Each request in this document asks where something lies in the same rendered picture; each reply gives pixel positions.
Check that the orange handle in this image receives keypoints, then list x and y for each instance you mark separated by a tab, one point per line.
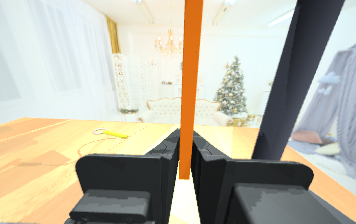
191	47

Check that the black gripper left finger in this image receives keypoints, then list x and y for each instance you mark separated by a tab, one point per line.
154	172

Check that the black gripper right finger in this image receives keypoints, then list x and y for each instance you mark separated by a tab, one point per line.
214	173

